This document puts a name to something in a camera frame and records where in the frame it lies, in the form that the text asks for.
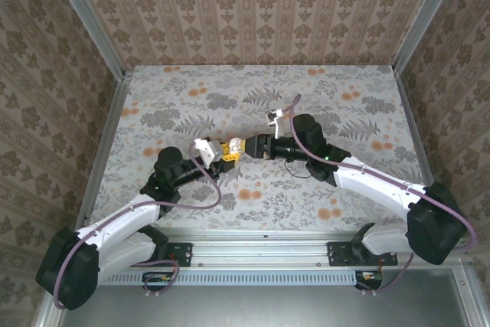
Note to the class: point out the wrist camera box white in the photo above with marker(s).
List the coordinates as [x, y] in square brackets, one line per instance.
[276, 122]
[204, 152]

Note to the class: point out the aluminium frame cross rail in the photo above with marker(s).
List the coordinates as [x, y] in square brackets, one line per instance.
[260, 244]

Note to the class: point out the white earbud charging case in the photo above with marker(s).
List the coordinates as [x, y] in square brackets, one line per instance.
[236, 144]

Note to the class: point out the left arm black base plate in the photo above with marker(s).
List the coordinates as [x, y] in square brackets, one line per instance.
[180, 254]

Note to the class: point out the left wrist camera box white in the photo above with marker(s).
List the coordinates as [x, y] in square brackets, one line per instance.
[204, 152]

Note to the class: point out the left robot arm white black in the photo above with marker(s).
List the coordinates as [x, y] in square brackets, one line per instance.
[115, 223]

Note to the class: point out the small black electronics module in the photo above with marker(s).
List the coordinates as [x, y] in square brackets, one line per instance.
[369, 279]
[157, 280]

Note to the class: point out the grey metal sheet panel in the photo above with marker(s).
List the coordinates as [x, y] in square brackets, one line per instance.
[249, 306]

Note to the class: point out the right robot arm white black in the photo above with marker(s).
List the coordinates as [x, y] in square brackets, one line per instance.
[375, 185]

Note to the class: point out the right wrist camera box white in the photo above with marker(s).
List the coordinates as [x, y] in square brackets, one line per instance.
[276, 122]

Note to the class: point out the aluminium frame corner post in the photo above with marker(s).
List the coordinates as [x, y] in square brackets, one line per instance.
[425, 17]
[88, 20]

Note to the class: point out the floral patterned table cover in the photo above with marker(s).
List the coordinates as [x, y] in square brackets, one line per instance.
[268, 204]

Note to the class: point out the aluminium frame side rail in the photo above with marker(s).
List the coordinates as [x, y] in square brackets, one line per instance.
[415, 131]
[111, 120]

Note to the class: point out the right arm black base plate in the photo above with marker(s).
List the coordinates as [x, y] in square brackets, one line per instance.
[338, 254]

